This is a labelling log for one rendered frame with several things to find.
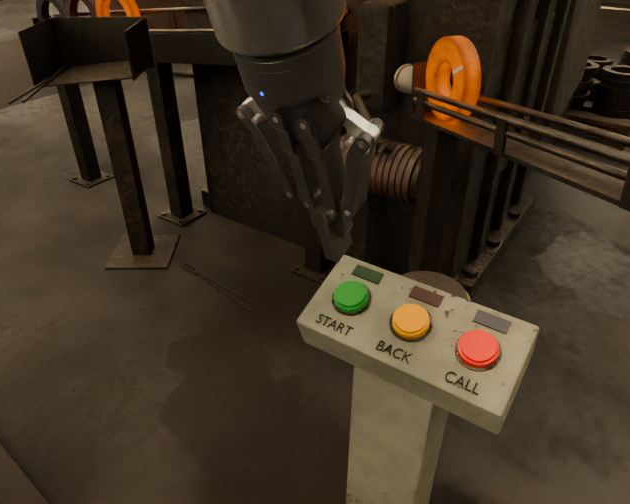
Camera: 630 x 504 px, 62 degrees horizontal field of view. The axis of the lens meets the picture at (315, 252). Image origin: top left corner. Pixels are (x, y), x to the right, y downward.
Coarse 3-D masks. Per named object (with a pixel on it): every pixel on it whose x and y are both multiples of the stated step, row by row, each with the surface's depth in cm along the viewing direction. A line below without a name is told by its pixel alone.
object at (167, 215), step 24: (168, 72) 167; (72, 96) 201; (168, 96) 170; (72, 120) 205; (168, 120) 173; (72, 144) 213; (168, 144) 178; (96, 168) 220; (168, 168) 184; (168, 192) 191; (168, 216) 195; (192, 216) 195; (312, 240) 159; (312, 264) 164
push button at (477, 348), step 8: (464, 336) 53; (472, 336) 53; (480, 336) 53; (488, 336) 53; (464, 344) 53; (472, 344) 52; (480, 344) 52; (488, 344) 52; (496, 344) 52; (464, 352) 52; (472, 352) 52; (480, 352) 52; (488, 352) 52; (496, 352) 52; (464, 360) 52; (472, 360) 52; (480, 360) 51; (488, 360) 51
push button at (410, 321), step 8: (408, 304) 57; (400, 312) 56; (408, 312) 56; (416, 312) 56; (424, 312) 56; (392, 320) 56; (400, 320) 56; (408, 320) 56; (416, 320) 55; (424, 320) 55; (400, 328) 55; (408, 328) 55; (416, 328) 55; (424, 328) 55; (408, 336) 55; (416, 336) 55
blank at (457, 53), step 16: (432, 48) 100; (448, 48) 94; (464, 48) 91; (432, 64) 101; (448, 64) 99; (464, 64) 90; (432, 80) 102; (448, 80) 101; (464, 80) 91; (480, 80) 91; (448, 96) 100; (464, 96) 92; (464, 112) 95
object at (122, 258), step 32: (32, 32) 134; (64, 32) 147; (96, 32) 147; (128, 32) 131; (32, 64) 134; (64, 64) 151; (96, 64) 150; (128, 64) 147; (96, 96) 144; (128, 128) 153; (128, 160) 154; (128, 192) 160; (128, 224) 167; (128, 256) 173; (160, 256) 173
